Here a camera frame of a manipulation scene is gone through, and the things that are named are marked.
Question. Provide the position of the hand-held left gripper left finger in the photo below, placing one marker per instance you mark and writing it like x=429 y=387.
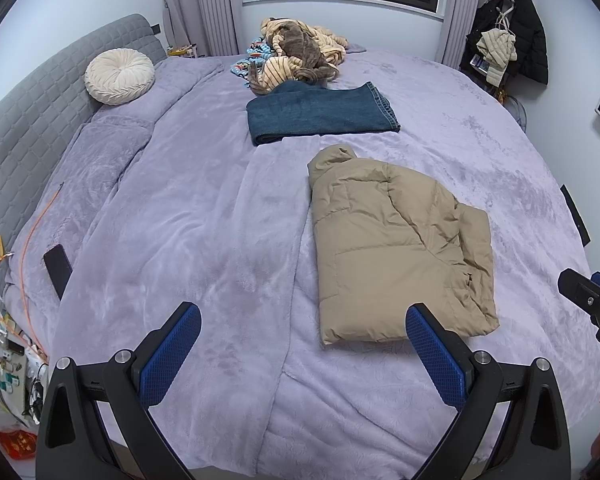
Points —
x=172 y=355

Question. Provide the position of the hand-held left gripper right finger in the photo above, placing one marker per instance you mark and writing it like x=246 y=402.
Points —
x=437 y=360

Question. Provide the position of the beige puffer jacket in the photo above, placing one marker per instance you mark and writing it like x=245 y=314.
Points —
x=497 y=50
x=390 y=240

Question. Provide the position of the black flat bar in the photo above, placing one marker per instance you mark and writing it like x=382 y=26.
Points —
x=575 y=215

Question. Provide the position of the white power strip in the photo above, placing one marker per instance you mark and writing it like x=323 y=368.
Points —
x=34 y=375

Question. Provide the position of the black phone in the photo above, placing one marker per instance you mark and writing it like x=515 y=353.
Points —
x=57 y=270

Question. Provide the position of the purple plush blanket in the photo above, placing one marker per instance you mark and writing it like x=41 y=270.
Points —
x=205 y=210

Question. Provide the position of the red packet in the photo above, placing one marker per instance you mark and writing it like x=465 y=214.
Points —
x=17 y=442

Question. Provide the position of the floor fan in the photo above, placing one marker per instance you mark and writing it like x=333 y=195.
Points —
x=517 y=110

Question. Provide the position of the beige hanging puffer jacket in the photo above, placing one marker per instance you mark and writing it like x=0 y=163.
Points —
x=497 y=50

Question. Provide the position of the black hanging coat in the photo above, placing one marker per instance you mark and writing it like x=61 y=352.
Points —
x=530 y=35

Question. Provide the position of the folded blue jeans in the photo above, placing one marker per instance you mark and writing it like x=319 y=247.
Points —
x=315 y=112

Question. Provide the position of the white round pillow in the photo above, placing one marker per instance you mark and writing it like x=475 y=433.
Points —
x=120 y=77

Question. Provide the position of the grey quilted headboard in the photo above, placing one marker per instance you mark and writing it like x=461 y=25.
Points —
x=40 y=100

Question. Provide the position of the grey curtain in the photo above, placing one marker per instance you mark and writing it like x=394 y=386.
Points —
x=215 y=5
x=462 y=20

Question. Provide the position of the colourful printed cloth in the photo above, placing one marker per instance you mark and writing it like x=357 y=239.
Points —
x=240 y=66

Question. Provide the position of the yellow bedside items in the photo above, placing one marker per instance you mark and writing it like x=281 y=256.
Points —
x=182 y=51

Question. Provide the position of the beige striped plush garment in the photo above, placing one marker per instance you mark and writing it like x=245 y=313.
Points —
x=280 y=67

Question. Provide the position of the small grey cloth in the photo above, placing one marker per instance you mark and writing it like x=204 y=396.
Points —
x=356 y=47

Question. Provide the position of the brown plush garment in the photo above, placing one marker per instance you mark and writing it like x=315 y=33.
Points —
x=300 y=45

